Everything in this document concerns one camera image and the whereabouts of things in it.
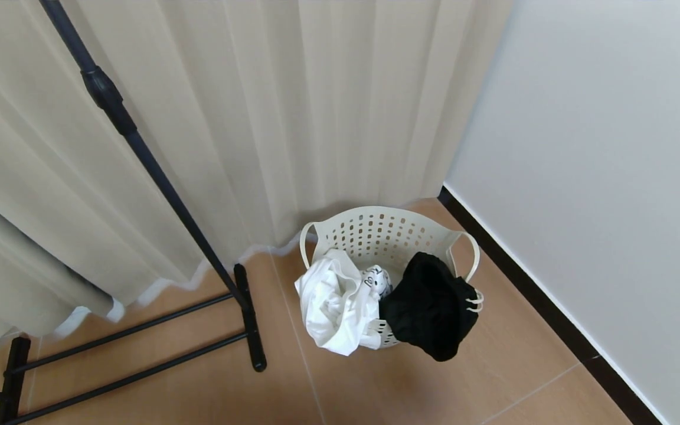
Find black clothes rack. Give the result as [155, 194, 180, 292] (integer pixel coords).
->
[0, 0, 267, 425]

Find beige curtain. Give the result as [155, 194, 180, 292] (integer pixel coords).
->
[0, 0, 515, 346]

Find black shorts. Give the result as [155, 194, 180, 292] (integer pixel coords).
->
[379, 252, 485, 362]

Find white garment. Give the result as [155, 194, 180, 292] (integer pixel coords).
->
[294, 249, 394, 357]

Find white laundry basket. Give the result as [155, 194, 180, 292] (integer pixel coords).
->
[299, 206, 481, 349]

